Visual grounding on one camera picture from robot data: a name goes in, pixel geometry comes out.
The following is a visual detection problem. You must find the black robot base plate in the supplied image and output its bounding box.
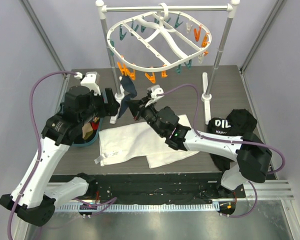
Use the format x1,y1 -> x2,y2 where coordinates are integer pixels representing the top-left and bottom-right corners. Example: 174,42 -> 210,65
49,172 -> 246,205

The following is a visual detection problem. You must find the red santa sock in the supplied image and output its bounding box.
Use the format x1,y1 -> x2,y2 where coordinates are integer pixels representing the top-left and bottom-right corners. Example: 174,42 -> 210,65
92,117 -> 100,123

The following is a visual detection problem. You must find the white towel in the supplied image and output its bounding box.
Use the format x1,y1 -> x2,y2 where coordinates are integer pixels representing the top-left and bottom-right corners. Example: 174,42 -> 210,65
94,122 -> 199,169

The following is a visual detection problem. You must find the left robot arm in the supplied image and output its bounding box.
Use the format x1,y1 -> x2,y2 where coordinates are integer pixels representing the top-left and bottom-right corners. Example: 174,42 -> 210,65
0,85 -> 120,227

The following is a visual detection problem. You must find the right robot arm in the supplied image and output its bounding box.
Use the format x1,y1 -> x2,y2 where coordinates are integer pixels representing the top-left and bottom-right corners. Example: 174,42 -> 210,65
127,97 -> 272,198

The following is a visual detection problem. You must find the white metal drying rack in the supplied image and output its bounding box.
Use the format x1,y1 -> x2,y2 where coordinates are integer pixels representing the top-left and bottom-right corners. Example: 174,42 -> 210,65
95,0 -> 240,123

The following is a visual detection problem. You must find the white round clip hanger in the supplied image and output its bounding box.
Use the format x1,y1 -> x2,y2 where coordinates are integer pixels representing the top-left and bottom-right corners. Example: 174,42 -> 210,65
102,2 -> 212,83

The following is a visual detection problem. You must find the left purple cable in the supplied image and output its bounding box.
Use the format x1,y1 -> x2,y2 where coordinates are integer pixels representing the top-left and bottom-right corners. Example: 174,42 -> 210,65
6,70 -> 118,240

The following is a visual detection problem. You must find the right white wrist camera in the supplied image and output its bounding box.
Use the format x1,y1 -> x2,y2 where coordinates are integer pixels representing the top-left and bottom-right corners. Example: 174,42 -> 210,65
145,84 -> 164,107

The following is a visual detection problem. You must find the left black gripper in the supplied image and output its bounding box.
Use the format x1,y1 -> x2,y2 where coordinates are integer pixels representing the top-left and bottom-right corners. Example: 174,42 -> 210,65
79,87 -> 120,126

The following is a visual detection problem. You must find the purple cable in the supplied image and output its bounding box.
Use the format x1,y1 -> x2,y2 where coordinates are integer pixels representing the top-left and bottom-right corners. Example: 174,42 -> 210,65
6,70 -> 118,240
159,83 -> 287,218

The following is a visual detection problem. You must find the white slotted cable duct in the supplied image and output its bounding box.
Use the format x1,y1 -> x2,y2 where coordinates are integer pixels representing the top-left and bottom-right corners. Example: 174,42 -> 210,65
55,202 -> 220,213

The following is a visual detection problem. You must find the teal plastic basin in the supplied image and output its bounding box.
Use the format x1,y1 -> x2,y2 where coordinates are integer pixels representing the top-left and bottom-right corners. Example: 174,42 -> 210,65
59,87 -> 106,148

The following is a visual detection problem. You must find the black printed t-shirt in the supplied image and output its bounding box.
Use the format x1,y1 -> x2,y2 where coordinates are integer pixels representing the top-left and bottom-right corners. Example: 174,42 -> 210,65
206,109 -> 258,173

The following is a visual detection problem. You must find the beige striped sock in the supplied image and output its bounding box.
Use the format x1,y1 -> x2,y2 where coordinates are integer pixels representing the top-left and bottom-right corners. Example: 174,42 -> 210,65
82,123 -> 94,140

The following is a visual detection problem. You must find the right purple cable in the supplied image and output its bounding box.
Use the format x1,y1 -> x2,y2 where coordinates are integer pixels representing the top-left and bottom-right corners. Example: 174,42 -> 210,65
159,83 -> 287,218

